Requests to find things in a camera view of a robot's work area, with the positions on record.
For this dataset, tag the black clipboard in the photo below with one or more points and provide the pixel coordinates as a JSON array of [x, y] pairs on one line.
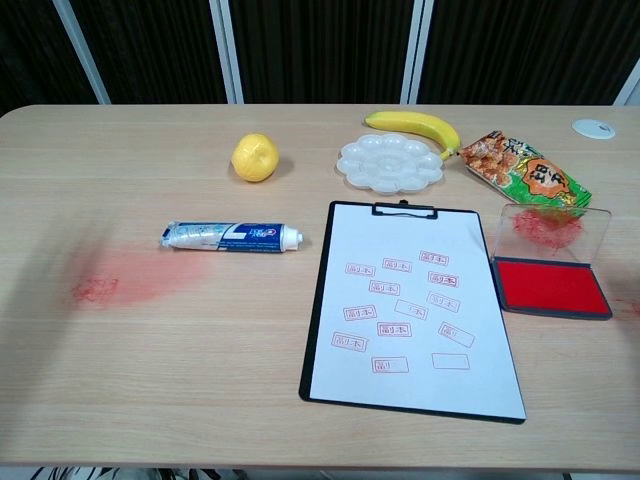
[[405, 211]]

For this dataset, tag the green orange snack bag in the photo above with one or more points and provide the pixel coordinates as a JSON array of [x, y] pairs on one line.
[[530, 172]]

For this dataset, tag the blue white toothpaste tube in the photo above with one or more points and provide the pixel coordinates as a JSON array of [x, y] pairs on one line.
[[235, 236]]

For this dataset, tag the red ink pad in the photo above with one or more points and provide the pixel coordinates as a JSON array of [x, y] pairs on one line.
[[550, 287]]

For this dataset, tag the yellow lemon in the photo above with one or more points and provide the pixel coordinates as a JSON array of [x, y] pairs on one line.
[[255, 157]]

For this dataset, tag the white stamped paper sheet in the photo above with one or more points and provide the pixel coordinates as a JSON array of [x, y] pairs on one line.
[[400, 235]]

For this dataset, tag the white partition frame post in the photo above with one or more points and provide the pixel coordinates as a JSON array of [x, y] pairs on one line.
[[416, 50], [630, 87], [82, 55], [227, 50]]

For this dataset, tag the white flower paint palette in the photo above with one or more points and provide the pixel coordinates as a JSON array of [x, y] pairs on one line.
[[390, 165]]

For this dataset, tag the yellow banana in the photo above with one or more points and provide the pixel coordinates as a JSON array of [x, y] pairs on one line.
[[420, 125]]

